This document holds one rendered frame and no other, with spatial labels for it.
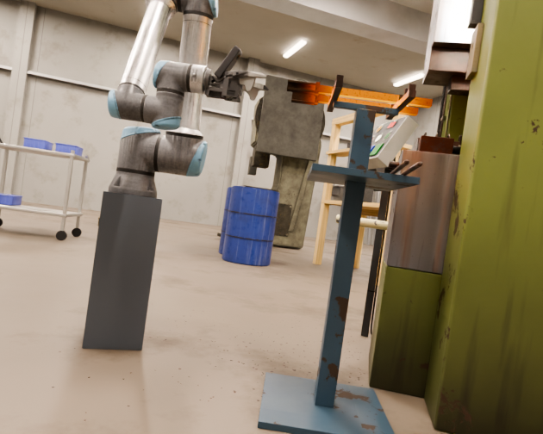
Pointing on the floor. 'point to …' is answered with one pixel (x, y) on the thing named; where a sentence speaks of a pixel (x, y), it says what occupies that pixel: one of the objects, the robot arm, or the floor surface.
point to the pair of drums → (248, 226)
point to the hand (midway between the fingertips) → (268, 81)
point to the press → (287, 155)
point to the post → (374, 265)
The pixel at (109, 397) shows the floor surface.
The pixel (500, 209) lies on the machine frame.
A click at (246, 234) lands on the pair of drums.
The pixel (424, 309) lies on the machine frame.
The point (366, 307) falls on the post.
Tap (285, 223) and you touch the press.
